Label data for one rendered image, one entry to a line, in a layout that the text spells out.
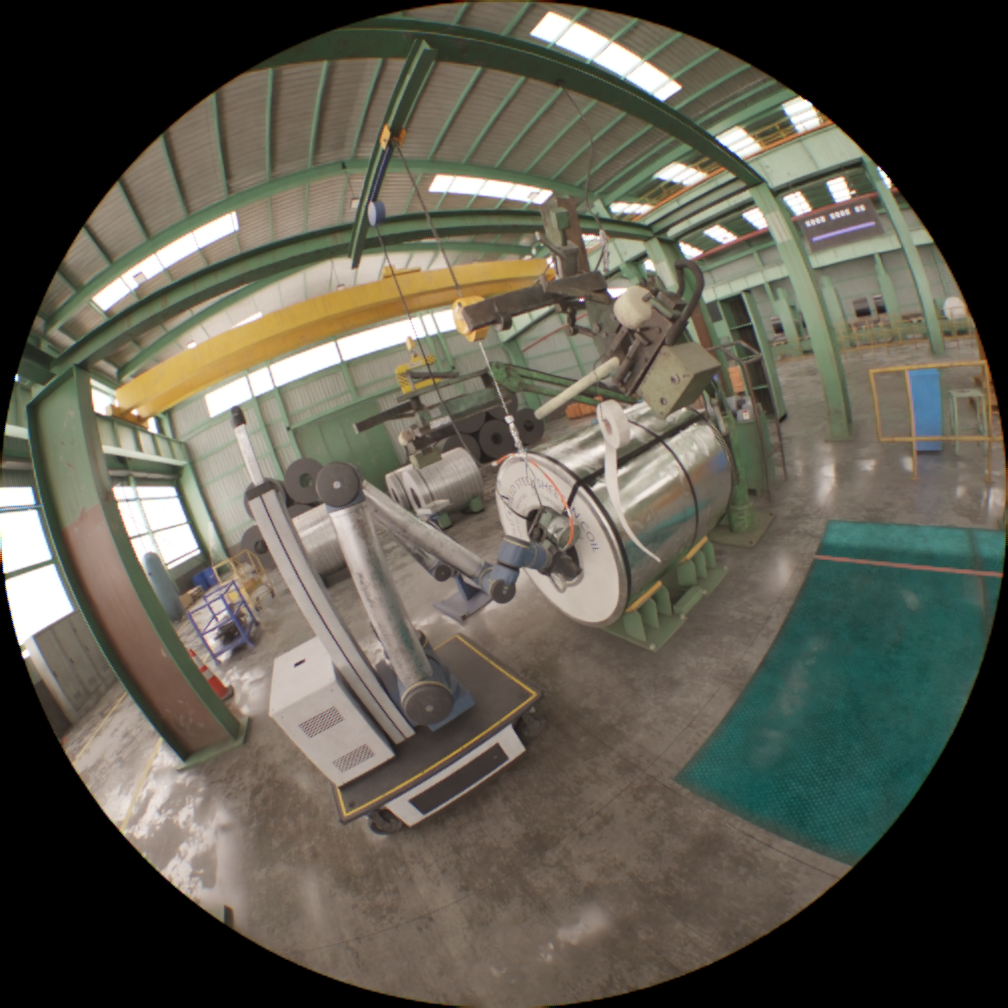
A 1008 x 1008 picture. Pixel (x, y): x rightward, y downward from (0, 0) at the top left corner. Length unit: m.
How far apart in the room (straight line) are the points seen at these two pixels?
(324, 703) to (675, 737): 1.60
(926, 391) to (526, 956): 5.39
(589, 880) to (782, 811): 0.79
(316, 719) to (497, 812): 0.94
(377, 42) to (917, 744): 3.97
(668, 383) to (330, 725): 1.80
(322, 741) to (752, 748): 1.89
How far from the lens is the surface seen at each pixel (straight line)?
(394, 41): 2.43
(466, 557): 1.50
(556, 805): 1.85
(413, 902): 1.93
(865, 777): 1.86
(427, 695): 1.38
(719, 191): 6.34
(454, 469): 6.95
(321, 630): 1.64
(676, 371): 1.01
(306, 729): 1.74
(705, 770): 1.80
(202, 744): 4.22
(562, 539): 1.77
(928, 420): 5.07
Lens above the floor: 1.60
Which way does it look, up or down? 13 degrees down
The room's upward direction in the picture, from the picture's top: 21 degrees counter-clockwise
